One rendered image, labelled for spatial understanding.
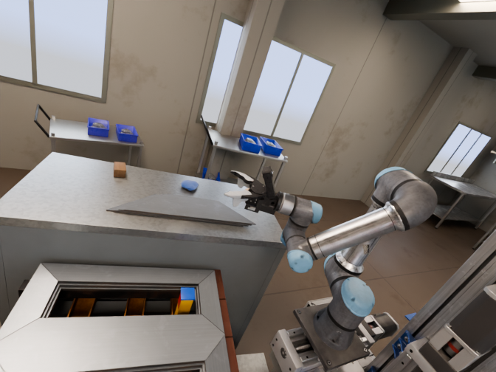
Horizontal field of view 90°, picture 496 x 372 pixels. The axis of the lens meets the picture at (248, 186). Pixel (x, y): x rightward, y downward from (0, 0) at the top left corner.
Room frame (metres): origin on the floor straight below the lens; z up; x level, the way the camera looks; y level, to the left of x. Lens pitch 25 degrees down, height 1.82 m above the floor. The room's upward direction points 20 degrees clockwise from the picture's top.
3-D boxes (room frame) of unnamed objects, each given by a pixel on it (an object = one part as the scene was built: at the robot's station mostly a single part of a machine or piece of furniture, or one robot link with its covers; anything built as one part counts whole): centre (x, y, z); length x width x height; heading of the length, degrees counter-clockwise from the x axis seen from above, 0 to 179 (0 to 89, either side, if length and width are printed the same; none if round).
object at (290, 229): (0.79, -0.22, 1.34); 0.11 x 0.08 x 0.11; 6
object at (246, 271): (0.91, 0.28, 0.50); 1.30 x 0.04 x 1.01; 113
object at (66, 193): (1.17, 0.39, 1.03); 1.30 x 0.60 x 0.04; 113
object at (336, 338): (0.70, -0.50, 1.09); 0.15 x 0.15 x 0.10
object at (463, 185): (6.14, -5.01, 0.54); 2.15 x 0.80 x 1.08; 122
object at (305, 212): (0.81, -0.22, 1.43); 0.11 x 0.08 x 0.09; 96
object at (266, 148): (3.08, 0.24, 0.55); 1.17 x 0.68 x 1.10; 120
